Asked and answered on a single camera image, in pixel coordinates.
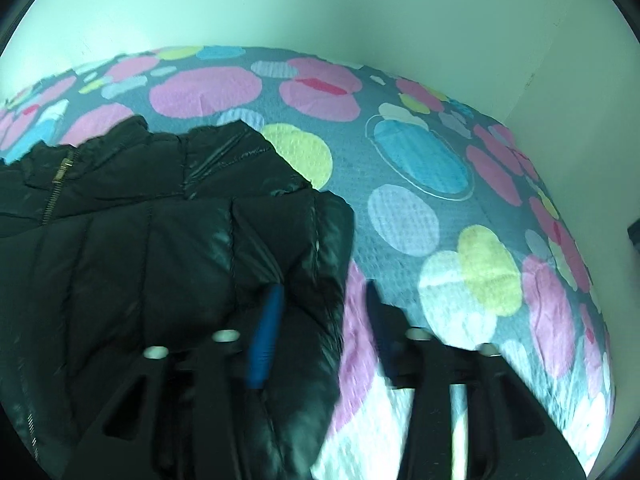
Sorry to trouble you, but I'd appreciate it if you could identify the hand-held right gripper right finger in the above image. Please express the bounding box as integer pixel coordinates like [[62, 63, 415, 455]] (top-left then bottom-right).
[[365, 280, 588, 480]]

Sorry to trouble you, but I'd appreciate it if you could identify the polka dot bedspread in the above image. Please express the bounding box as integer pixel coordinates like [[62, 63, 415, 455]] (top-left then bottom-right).
[[0, 46, 613, 480]]

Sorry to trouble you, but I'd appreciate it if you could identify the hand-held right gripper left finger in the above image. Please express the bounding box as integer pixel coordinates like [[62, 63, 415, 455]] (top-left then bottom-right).
[[62, 282, 288, 480]]

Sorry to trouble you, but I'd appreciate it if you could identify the black puffer jacket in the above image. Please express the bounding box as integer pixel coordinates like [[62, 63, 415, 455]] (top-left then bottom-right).
[[0, 115, 356, 480]]

